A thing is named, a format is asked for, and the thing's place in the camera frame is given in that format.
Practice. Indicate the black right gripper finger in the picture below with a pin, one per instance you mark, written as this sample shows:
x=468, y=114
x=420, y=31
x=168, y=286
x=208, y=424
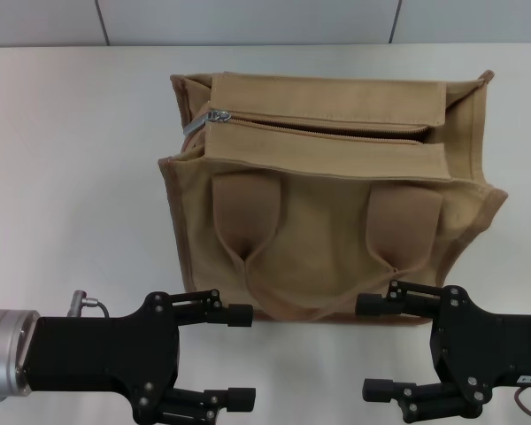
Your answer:
x=402, y=394
x=402, y=299

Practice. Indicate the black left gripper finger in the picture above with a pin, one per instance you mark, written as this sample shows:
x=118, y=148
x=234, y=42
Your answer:
x=221, y=310
x=221, y=398

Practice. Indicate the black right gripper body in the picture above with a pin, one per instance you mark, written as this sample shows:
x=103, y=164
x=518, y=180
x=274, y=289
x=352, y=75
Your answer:
x=482, y=350

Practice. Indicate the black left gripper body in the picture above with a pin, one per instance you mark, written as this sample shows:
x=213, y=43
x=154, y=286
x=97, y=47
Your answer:
x=102, y=354

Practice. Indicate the khaki canvas food bag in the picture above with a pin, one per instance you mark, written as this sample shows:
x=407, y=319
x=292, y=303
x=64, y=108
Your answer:
x=318, y=221

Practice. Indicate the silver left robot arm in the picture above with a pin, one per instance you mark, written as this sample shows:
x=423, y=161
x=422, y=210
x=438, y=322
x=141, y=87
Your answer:
x=2, y=354

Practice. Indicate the silver metal zipper pull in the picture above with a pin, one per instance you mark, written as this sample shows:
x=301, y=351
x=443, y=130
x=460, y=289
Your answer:
x=203, y=121

